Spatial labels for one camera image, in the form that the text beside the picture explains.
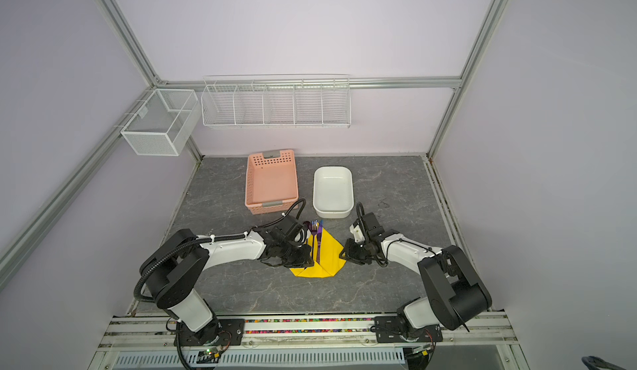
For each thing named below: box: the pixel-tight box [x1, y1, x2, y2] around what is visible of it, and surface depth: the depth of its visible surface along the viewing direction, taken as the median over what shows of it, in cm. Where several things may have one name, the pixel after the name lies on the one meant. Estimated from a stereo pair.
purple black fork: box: [311, 219, 318, 248], surface depth 98 cm
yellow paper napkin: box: [289, 227, 347, 278], surface depth 89 cm
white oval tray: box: [312, 165, 355, 219], surface depth 107 cm
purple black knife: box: [316, 219, 324, 265], surface depth 95 cm
